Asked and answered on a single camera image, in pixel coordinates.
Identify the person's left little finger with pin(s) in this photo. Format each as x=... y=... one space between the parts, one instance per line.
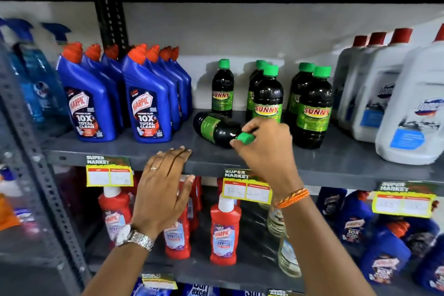
x=152 y=163

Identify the dark bottle green cap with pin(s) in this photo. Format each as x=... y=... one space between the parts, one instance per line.
x=269 y=98
x=314 y=115
x=252 y=91
x=296 y=94
x=216 y=129
x=222 y=93

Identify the person's right forearm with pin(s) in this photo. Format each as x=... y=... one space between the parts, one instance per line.
x=319 y=254

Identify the person's left thumb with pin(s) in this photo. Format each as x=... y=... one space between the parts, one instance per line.
x=185 y=193

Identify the grey metal shelf rack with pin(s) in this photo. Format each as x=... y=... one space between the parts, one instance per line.
x=347 y=164

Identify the person's left forearm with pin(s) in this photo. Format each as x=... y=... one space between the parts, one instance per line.
x=118 y=268

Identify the blue toilet cleaner bottle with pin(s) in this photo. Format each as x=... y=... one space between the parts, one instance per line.
x=331 y=202
x=432 y=271
x=353 y=223
x=383 y=257
x=421 y=236

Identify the person's left middle finger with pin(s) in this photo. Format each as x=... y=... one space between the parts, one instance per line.
x=173 y=162

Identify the yellow green price tag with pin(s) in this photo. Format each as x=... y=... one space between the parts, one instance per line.
x=159 y=281
x=404 y=200
x=109 y=172
x=282 y=293
x=246 y=188

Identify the white jug red cap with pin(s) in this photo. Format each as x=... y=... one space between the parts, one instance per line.
x=412 y=122
x=343 y=63
x=350 y=73
x=373 y=98

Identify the clear liquid bottle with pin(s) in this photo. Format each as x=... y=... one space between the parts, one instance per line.
x=275 y=221
x=288 y=257

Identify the red cleaner bottle white cap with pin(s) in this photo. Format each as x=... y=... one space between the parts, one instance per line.
x=114 y=212
x=177 y=240
x=196 y=198
x=224 y=233

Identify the person's right thumb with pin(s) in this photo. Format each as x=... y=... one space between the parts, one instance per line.
x=240 y=152

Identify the grey perforated rack post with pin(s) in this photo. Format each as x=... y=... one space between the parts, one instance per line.
x=34 y=167

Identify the person's left hand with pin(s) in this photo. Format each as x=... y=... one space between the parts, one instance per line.
x=158 y=198

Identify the orange packet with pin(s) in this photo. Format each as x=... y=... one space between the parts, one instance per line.
x=7 y=214

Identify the white bottle blue cap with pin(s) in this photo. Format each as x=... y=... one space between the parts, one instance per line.
x=7 y=183

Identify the blue detergent packet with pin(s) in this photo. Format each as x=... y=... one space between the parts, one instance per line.
x=199 y=290

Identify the silver metal wristwatch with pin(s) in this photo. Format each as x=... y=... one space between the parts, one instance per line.
x=137 y=237

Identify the rows of blue orange-capped bottles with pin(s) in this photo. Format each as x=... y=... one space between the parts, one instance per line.
x=147 y=108

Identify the blue spray bottle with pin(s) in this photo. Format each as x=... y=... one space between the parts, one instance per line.
x=24 y=77
x=52 y=94

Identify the person's right hand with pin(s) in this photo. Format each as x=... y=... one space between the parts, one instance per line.
x=272 y=157

